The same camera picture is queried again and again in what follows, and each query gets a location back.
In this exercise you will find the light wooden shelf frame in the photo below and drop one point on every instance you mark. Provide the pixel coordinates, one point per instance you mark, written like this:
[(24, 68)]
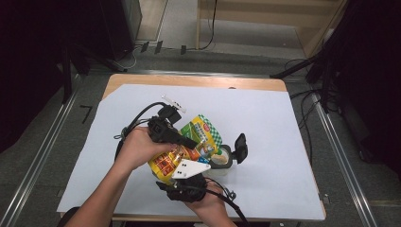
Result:
[(252, 12)]

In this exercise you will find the person's right hand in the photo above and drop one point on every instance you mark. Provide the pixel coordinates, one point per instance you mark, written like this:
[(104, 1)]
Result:
[(211, 205)]

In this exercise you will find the person's dark clothing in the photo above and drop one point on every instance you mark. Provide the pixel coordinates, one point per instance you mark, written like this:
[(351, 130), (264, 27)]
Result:
[(66, 217)]

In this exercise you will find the white paper sheet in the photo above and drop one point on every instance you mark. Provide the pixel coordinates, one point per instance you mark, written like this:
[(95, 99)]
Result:
[(268, 189)]

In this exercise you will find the metal floor rail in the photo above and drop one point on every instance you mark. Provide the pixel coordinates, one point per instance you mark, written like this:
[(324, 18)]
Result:
[(343, 164), (38, 164), (189, 73)]

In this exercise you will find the person's left hand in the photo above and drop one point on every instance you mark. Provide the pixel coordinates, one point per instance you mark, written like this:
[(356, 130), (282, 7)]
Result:
[(138, 149)]

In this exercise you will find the black floor tape strip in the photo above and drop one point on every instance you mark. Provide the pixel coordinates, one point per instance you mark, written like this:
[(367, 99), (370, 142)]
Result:
[(183, 49), (158, 46), (145, 46)]

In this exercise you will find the clear jar with black lid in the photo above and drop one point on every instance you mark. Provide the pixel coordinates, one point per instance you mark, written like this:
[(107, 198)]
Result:
[(240, 148)]

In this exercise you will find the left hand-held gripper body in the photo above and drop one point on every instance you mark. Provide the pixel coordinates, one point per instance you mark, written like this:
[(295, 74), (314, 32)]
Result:
[(160, 126)]

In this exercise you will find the black cabinet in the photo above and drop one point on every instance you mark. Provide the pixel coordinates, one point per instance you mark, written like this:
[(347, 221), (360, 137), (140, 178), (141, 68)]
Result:
[(121, 25)]

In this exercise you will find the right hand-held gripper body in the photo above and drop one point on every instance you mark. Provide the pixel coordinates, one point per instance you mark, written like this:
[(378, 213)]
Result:
[(189, 189)]

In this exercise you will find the black metal stand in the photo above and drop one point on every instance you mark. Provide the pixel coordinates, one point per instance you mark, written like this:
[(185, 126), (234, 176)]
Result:
[(321, 56), (66, 75)]

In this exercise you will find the yellow green spout pouch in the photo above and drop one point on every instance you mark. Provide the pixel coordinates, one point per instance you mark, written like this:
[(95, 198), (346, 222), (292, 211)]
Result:
[(205, 132)]

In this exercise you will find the dark curtain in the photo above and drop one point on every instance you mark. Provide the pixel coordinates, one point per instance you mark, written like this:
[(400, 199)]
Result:
[(375, 78), (31, 63)]

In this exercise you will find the wooden table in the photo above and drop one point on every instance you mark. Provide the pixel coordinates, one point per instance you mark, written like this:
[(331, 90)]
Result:
[(189, 80)]

